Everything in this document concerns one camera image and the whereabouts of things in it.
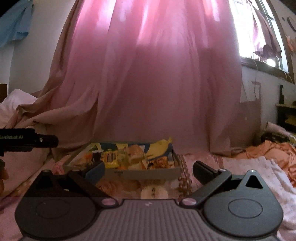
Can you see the pink curtain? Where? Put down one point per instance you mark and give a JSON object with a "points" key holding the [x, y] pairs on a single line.
{"points": [[143, 71]]}

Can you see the yellow snack bar packet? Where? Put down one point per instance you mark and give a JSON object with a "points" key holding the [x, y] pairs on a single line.
{"points": [[110, 159]]}

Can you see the round white rice cracker pack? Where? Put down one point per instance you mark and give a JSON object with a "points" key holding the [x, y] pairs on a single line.
{"points": [[154, 192]]}

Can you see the blue hanging cloth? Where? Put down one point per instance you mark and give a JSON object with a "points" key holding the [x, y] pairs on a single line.
{"points": [[16, 22]]}

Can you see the orange cloth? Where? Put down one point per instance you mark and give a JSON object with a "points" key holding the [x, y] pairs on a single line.
{"points": [[283, 154]]}

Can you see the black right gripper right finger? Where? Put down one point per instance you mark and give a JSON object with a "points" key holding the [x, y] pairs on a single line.
{"points": [[212, 181]]}

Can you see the gold foil snack packet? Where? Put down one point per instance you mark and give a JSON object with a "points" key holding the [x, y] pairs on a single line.
{"points": [[159, 163]]}

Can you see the wooden headboard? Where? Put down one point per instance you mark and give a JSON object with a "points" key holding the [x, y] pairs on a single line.
{"points": [[3, 91]]}

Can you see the pink folded duvet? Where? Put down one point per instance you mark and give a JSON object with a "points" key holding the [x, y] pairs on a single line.
{"points": [[22, 161]]}

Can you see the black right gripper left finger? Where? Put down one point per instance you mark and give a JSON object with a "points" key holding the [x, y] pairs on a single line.
{"points": [[87, 179]]}

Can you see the dark wooden side table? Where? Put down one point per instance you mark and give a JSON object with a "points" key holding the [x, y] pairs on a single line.
{"points": [[285, 113]]}

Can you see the person's left hand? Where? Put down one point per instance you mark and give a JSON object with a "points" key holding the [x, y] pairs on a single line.
{"points": [[3, 175]]}

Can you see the orange bread packet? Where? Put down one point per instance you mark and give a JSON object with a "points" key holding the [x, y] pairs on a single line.
{"points": [[136, 158]]}

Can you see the grey cardboard tray box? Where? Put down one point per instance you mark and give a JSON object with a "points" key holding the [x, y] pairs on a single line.
{"points": [[91, 153]]}

